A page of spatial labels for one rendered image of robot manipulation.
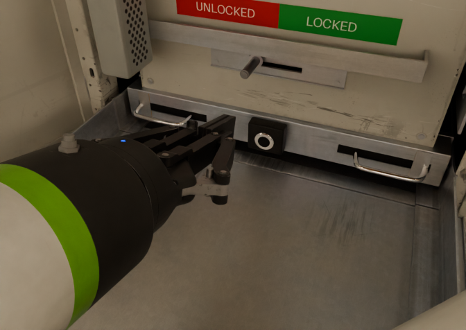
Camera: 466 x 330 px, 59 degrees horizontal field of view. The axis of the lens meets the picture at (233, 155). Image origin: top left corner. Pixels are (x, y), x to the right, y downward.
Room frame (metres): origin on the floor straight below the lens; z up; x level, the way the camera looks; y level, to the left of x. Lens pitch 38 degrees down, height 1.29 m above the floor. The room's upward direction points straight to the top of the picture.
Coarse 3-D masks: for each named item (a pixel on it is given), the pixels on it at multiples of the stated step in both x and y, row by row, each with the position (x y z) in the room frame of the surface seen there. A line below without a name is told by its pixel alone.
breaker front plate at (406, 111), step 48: (288, 0) 0.56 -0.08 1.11; (336, 0) 0.54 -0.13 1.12; (384, 0) 0.52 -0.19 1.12; (432, 0) 0.50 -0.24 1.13; (192, 48) 0.62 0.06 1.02; (384, 48) 0.52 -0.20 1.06; (432, 48) 0.49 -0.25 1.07; (192, 96) 0.62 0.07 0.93; (240, 96) 0.59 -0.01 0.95; (288, 96) 0.56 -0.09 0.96; (336, 96) 0.53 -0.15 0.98; (384, 96) 0.51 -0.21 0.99; (432, 96) 0.49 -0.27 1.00
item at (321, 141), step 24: (168, 96) 0.63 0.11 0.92; (168, 120) 0.63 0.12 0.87; (192, 120) 0.61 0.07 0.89; (240, 120) 0.58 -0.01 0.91; (288, 120) 0.55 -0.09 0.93; (288, 144) 0.55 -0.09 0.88; (312, 144) 0.53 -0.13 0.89; (336, 144) 0.52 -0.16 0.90; (360, 144) 0.50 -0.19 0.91; (384, 144) 0.49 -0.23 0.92; (408, 144) 0.49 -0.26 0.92; (384, 168) 0.49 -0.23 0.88; (408, 168) 0.48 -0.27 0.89; (432, 168) 0.47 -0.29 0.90
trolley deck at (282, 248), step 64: (256, 192) 0.47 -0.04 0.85; (320, 192) 0.47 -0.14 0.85; (192, 256) 0.35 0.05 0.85; (256, 256) 0.35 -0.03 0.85; (320, 256) 0.35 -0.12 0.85; (384, 256) 0.35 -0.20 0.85; (128, 320) 0.25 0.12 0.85; (192, 320) 0.25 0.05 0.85; (256, 320) 0.25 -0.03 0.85; (320, 320) 0.25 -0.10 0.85; (384, 320) 0.25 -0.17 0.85
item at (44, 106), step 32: (0, 0) 0.60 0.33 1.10; (32, 0) 0.64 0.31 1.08; (64, 0) 0.65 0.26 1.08; (0, 32) 0.59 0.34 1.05; (32, 32) 0.63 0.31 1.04; (64, 32) 0.64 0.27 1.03; (0, 64) 0.58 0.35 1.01; (32, 64) 0.61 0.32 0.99; (64, 64) 0.66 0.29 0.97; (0, 96) 0.56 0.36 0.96; (32, 96) 0.60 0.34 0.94; (64, 96) 0.64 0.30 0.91; (0, 128) 0.55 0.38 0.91; (32, 128) 0.59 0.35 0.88; (64, 128) 0.63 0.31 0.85; (0, 160) 0.54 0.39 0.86
